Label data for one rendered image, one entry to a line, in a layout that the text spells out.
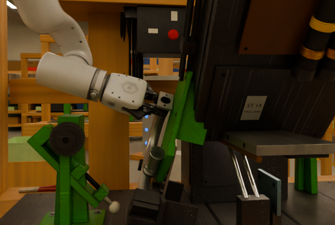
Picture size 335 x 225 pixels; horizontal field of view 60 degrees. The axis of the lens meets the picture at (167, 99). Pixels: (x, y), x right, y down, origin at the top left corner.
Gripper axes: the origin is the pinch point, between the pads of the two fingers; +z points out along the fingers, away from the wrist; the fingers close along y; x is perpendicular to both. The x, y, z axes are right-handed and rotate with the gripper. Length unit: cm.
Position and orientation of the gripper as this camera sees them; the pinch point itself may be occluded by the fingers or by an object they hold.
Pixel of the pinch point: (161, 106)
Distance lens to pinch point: 76.8
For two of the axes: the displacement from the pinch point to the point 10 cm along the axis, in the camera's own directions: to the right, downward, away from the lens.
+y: 1.1, -6.9, 7.2
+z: 9.4, 3.1, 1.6
